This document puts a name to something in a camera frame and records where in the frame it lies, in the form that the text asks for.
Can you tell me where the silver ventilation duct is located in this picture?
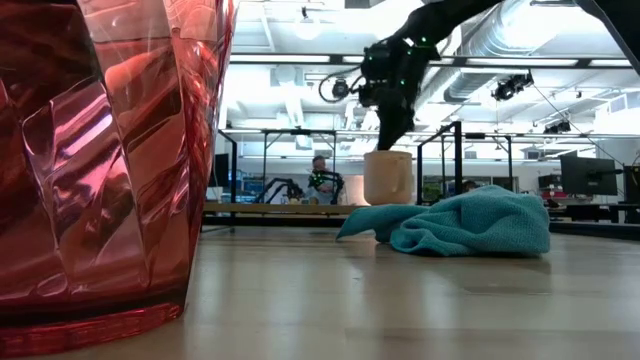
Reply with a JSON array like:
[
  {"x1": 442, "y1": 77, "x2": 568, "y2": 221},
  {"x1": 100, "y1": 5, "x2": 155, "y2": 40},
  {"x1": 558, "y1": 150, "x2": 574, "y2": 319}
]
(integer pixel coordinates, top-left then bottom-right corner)
[{"x1": 442, "y1": 0, "x2": 554, "y2": 104}]

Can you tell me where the white mug with handle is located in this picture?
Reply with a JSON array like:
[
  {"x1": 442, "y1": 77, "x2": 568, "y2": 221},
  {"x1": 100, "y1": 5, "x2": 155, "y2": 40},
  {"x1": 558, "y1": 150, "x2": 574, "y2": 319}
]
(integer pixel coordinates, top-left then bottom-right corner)
[{"x1": 363, "y1": 149, "x2": 414, "y2": 207}]

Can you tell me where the white pendant lamp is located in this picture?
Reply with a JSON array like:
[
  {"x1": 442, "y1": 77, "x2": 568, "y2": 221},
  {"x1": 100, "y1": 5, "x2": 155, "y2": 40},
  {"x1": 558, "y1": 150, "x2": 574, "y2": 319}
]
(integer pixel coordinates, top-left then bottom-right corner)
[{"x1": 293, "y1": 6, "x2": 322, "y2": 42}]

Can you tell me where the red faceted plastic cup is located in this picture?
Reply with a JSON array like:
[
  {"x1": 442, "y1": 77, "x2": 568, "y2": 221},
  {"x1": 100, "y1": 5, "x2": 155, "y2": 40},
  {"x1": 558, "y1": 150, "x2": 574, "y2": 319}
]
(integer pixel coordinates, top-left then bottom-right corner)
[{"x1": 0, "y1": 0, "x2": 240, "y2": 359}]

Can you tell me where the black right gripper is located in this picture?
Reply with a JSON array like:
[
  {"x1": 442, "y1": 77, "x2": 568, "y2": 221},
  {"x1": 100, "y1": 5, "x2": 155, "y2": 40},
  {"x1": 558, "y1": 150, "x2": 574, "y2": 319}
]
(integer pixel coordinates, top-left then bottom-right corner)
[{"x1": 358, "y1": 38, "x2": 442, "y2": 151}]

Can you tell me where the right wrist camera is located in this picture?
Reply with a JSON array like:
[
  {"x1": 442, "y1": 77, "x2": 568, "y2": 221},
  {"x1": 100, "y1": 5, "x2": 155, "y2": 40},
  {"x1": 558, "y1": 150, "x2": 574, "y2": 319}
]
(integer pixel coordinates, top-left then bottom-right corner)
[{"x1": 329, "y1": 77, "x2": 352, "y2": 101}]

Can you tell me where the black computer monitor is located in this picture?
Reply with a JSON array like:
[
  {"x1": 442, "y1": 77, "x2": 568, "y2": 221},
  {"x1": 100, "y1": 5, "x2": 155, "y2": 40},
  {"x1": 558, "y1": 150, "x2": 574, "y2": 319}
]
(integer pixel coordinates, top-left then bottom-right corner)
[
  {"x1": 559, "y1": 154, "x2": 619, "y2": 197},
  {"x1": 212, "y1": 152, "x2": 231, "y2": 189},
  {"x1": 623, "y1": 164, "x2": 640, "y2": 204}
]

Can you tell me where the black ceiling spotlight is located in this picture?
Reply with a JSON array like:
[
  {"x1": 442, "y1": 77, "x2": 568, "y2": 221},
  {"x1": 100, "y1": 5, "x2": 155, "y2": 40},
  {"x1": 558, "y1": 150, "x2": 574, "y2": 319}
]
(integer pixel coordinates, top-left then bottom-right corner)
[
  {"x1": 491, "y1": 71, "x2": 535, "y2": 102},
  {"x1": 543, "y1": 119, "x2": 574, "y2": 135}
]

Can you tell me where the person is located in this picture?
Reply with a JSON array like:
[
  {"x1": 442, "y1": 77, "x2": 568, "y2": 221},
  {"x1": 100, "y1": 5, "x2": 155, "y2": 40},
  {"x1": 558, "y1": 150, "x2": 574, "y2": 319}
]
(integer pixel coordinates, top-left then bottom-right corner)
[{"x1": 305, "y1": 154, "x2": 342, "y2": 205}]

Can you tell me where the black metal table frame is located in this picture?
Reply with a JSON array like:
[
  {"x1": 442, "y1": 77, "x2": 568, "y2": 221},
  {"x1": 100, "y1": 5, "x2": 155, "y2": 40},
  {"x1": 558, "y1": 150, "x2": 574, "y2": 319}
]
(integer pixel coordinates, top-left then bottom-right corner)
[{"x1": 202, "y1": 213, "x2": 640, "y2": 241}]

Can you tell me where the black background frame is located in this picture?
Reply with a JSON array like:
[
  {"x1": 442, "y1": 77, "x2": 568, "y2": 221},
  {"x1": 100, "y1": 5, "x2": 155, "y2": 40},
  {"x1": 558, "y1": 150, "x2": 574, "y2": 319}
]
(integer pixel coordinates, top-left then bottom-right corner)
[
  {"x1": 261, "y1": 128, "x2": 339, "y2": 202},
  {"x1": 463, "y1": 131, "x2": 515, "y2": 192}
]

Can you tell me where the teal microfibre cloth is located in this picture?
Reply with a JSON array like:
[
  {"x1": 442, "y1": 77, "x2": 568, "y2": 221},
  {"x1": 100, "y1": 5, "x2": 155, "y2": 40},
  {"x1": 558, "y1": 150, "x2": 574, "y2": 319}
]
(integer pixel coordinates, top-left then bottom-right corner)
[{"x1": 335, "y1": 184, "x2": 551, "y2": 259}]

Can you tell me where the wooden shelf with black legs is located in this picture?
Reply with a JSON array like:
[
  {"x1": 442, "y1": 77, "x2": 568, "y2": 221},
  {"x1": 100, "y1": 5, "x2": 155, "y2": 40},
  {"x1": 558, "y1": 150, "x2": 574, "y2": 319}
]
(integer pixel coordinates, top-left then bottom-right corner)
[{"x1": 202, "y1": 120, "x2": 464, "y2": 227}]

